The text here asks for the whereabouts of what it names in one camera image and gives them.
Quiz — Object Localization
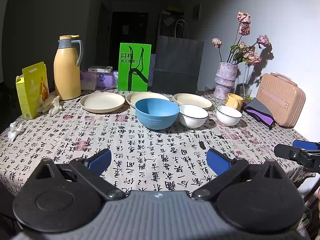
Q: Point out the purple ceramic vase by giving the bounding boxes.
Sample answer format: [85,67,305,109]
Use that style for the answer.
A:
[214,61,238,100]

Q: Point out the small white bowl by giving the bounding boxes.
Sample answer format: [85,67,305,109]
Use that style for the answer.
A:
[216,105,242,127]

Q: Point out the white rubber gloves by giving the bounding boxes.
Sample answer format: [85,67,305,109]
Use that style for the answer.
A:
[36,95,63,115]

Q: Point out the calligraphy tablecloth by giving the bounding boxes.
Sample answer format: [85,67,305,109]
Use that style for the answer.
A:
[1,99,302,194]

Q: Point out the yellow-green snack box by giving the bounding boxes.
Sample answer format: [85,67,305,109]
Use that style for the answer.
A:
[16,62,49,120]

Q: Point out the yellow thermos jug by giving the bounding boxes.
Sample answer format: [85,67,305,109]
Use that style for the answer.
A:
[54,35,84,100]

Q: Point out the small white box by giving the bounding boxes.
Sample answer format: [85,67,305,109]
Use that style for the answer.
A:
[88,66,113,73]

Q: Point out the pink small suitcase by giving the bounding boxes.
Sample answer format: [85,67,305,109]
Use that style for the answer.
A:
[256,73,306,127]

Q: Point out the clear glass cup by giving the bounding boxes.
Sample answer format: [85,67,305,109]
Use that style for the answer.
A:
[240,86,252,100]

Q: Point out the cream plate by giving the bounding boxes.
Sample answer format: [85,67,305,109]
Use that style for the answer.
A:
[174,93,213,110]
[80,92,125,114]
[126,92,169,108]

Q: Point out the crumpled white tissue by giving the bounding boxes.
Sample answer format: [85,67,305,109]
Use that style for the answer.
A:
[8,122,24,142]

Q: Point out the green paper bag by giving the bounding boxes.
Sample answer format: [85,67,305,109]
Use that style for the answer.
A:
[118,43,151,92]

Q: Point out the large white bowl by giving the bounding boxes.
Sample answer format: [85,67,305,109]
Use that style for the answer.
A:
[178,104,209,128]

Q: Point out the dried pink flowers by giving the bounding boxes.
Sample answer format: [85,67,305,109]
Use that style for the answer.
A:
[225,11,272,67]

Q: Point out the blue bowl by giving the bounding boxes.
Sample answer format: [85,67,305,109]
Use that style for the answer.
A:
[135,98,180,130]

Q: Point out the purple tissue pack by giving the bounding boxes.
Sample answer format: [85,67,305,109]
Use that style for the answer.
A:
[80,71,118,90]

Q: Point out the black paper bag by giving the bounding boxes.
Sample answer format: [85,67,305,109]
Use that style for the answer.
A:
[151,32,204,95]

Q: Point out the yellow mug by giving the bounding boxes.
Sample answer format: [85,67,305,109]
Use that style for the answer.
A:
[225,93,244,111]

